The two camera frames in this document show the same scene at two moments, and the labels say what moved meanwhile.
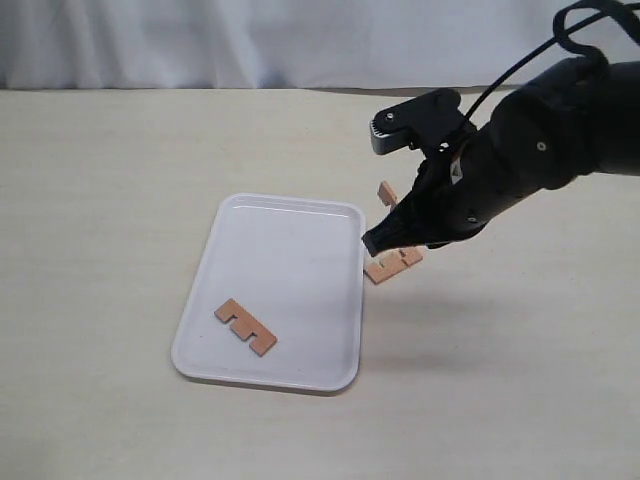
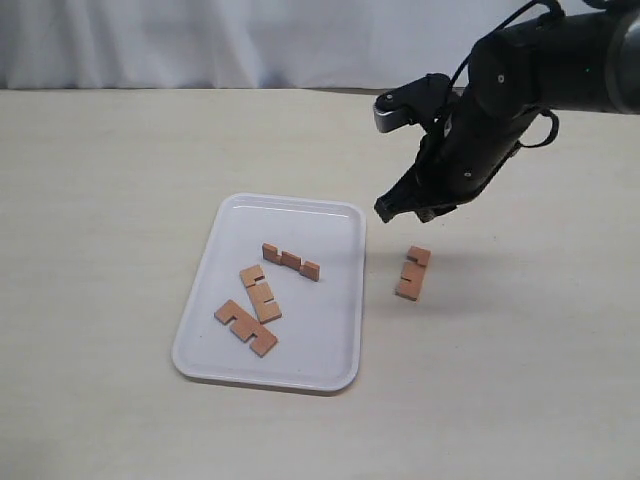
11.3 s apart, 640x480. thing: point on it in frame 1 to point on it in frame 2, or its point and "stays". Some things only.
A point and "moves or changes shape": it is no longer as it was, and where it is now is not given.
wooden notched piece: (386, 194) moves or changes shape
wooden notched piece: (382, 264) to (308, 269)
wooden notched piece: (245, 324) stays
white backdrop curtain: (228, 44) stays
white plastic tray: (297, 266) stays
